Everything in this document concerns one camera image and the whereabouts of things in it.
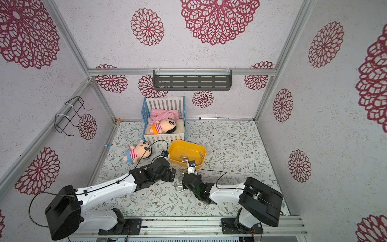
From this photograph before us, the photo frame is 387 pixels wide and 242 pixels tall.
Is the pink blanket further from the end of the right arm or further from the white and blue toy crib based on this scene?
the end of the right arm

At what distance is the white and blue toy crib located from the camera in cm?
102

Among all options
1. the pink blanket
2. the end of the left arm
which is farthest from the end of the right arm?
the pink blanket

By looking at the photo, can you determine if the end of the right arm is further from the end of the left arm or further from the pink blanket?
the pink blanket

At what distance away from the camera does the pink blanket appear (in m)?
1.08

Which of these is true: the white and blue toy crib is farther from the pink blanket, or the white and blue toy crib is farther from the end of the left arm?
the end of the left arm

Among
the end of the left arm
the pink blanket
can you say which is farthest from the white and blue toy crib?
the end of the left arm
